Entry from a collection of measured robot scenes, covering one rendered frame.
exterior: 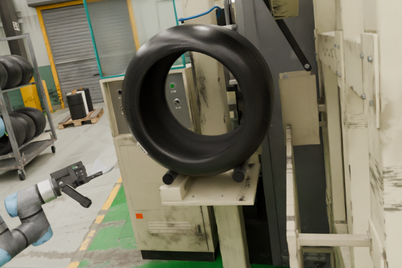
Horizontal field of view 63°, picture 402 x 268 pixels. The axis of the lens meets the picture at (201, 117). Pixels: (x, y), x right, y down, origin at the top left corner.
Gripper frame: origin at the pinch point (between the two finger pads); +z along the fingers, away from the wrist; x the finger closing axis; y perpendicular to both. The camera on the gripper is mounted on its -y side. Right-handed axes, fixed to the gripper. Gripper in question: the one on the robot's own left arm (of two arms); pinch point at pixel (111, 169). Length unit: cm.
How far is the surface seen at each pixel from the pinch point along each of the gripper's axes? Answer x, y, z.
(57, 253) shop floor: 160, -42, -48
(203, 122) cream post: 19, 3, 49
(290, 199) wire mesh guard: -57, -24, 31
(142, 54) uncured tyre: -17.1, 32.9, 23.4
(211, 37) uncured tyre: -32, 27, 43
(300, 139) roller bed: -9, -21, 76
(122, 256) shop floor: 126, -60, -6
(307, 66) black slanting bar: -22, 6, 84
